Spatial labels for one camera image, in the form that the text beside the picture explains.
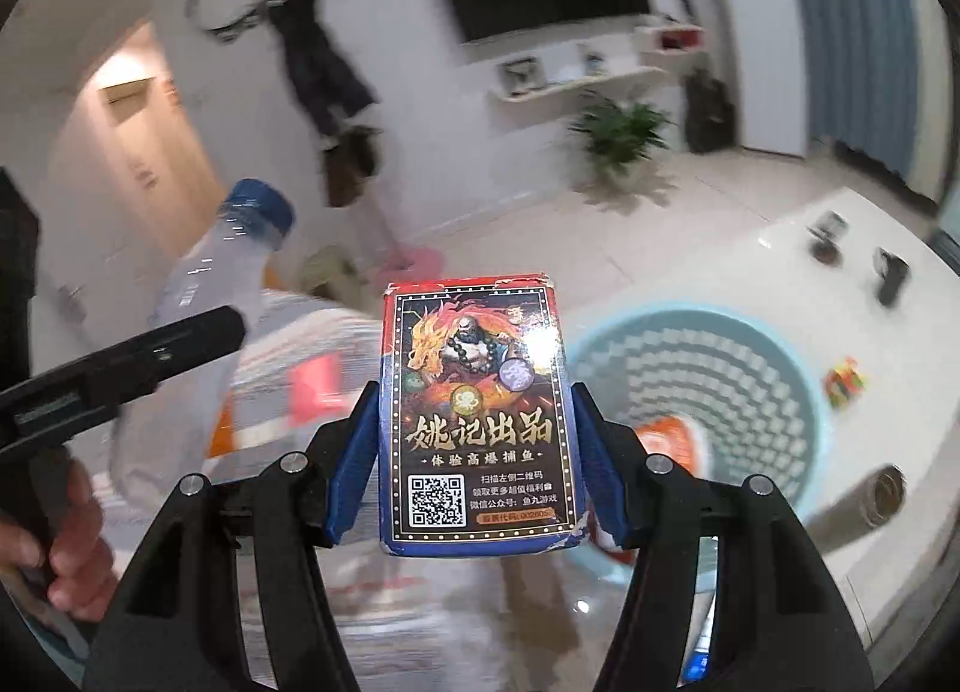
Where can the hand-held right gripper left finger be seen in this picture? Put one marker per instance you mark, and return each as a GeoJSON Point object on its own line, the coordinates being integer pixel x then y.
{"type": "Point", "coordinates": [352, 463]}

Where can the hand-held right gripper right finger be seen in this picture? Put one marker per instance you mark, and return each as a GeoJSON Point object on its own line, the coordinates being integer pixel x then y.
{"type": "Point", "coordinates": [600, 471]}

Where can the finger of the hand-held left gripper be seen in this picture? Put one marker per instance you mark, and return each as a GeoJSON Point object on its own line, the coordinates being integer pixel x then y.
{"type": "Point", "coordinates": [150, 358]}

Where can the orange bottle with white cap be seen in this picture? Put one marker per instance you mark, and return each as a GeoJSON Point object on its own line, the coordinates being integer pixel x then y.
{"type": "Point", "coordinates": [671, 448]}

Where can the clear bottle with blue cap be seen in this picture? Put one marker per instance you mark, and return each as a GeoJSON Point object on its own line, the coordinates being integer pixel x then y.
{"type": "Point", "coordinates": [217, 257]}

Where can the blue and red card box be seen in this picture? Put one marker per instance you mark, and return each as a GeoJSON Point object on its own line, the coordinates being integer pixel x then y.
{"type": "Point", "coordinates": [480, 407]}

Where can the light blue plastic basket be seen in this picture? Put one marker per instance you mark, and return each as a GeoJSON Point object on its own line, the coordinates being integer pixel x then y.
{"type": "Point", "coordinates": [735, 377]}

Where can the person's left hand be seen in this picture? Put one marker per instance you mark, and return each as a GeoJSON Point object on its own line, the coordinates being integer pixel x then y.
{"type": "Point", "coordinates": [82, 564]}

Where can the white door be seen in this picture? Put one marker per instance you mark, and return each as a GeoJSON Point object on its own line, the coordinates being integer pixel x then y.
{"type": "Point", "coordinates": [112, 302]}

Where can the pink packet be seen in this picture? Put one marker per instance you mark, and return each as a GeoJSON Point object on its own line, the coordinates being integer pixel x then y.
{"type": "Point", "coordinates": [315, 388]}

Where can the striped woven tablecloth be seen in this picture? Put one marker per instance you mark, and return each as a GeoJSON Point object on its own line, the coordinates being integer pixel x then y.
{"type": "Point", "coordinates": [420, 617]}

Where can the smartphone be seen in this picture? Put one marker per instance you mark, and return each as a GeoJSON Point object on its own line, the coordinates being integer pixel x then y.
{"type": "Point", "coordinates": [696, 624]}

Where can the small beige stool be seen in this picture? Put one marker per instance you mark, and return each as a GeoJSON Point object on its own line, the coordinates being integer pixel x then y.
{"type": "Point", "coordinates": [330, 272]}

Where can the colourful puzzle cube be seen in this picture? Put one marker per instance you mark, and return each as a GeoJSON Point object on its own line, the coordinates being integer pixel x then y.
{"type": "Point", "coordinates": [846, 381]}

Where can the brown hanging bag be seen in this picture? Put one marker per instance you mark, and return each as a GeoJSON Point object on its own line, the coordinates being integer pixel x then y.
{"type": "Point", "coordinates": [352, 167]}

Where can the black phone stand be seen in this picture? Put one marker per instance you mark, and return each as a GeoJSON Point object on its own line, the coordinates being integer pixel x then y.
{"type": "Point", "coordinates": [826, 238]}

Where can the green potted plant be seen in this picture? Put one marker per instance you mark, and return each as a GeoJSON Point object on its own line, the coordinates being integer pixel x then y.
{"type": "Point", "coordinates": [619, 133]}

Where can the black hanging coat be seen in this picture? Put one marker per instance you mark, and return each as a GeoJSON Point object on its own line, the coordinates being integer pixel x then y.
{"type": "Point", "coordinates": [315, 54]}

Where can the black mug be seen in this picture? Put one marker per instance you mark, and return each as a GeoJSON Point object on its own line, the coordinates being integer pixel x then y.
{"type": "Point", "coordinates": [892, 277]}

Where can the black acoustic guitar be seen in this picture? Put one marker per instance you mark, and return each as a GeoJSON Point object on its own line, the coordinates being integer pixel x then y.
{"type": "Point", "coordinates": [711, 110]}

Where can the pen holder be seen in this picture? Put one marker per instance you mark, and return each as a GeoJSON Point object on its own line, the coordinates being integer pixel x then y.
{"type": "Point", "coordinates": [594, 60]}

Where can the white and red box shelf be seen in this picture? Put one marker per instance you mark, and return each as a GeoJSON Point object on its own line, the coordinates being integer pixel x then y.
{"type": "Point", "coordinates": [671, 35]}

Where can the blue and white curtains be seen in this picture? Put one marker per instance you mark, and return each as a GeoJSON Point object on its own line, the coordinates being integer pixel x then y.
{"type": "Point", "coordinates": [862, 47]}

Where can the white low wall shelf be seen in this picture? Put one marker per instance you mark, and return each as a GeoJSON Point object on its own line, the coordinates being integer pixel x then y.
{"type": "Point", "coordinates": [577, 86]}

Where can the butterfly picture frame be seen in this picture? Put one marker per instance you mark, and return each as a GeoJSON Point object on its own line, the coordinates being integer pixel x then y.
{"type": "Point", "coordinates": [523, 75]}

